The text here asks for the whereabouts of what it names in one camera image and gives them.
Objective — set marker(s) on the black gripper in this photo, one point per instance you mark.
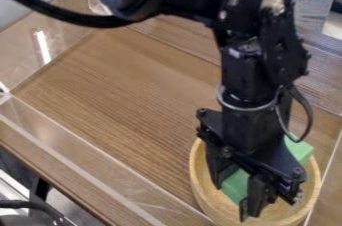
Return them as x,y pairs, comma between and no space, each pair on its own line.
245,139

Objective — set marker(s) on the green rectangular block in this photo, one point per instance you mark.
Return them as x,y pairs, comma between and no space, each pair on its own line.
234,186

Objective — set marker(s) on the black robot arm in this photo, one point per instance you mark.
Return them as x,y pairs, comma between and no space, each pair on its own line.
263,59

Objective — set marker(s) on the brown wooden bowl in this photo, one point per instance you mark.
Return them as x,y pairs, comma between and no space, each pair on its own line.
223,211

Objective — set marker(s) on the black table leg bracket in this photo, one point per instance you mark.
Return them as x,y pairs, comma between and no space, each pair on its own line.
38,198

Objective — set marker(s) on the clear acrylic tray wall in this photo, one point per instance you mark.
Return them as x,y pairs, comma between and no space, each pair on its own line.
112,191

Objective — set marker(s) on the clear acrylic corner bracket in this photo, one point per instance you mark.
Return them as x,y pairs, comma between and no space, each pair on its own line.
99,8

